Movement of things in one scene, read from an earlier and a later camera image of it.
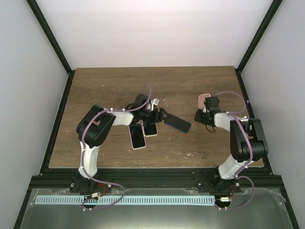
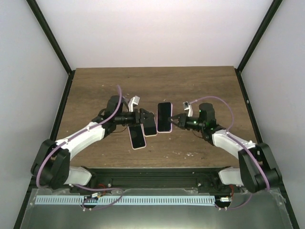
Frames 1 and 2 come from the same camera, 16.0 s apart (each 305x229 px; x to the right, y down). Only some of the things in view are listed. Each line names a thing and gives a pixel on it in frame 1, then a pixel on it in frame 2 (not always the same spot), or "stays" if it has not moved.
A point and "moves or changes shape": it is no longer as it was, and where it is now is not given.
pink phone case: [201, 98] to [164, 110]
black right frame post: [256, 40] stays
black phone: [137, 136] stays
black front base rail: [59, 178] stays
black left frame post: [46, 30] stays
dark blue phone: [179, 124] moves or changes shape
